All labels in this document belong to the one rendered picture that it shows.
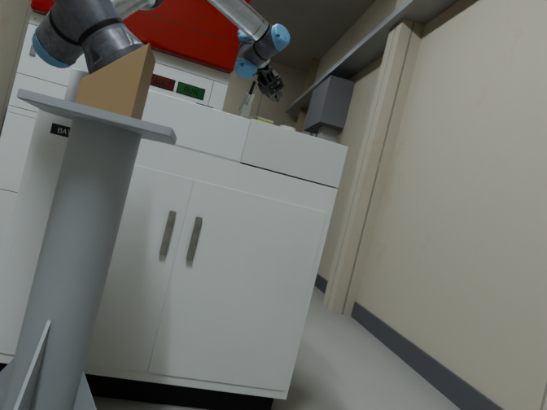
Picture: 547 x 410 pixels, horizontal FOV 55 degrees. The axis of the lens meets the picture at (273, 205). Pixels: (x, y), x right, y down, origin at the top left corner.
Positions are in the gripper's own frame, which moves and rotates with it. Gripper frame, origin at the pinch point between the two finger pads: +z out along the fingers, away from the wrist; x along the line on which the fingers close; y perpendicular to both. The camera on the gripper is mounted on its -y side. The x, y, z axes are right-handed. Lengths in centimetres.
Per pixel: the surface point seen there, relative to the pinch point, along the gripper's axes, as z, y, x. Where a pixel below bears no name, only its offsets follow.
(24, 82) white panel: -39, -43, -80
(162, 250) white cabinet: -18, 52, -63
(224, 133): -29, 34, -27
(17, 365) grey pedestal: -46, 82, -97
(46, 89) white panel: -33, -40, -74
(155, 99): -46, 24, -39
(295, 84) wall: 494, -573, 162
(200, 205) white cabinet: -19, 46, -45
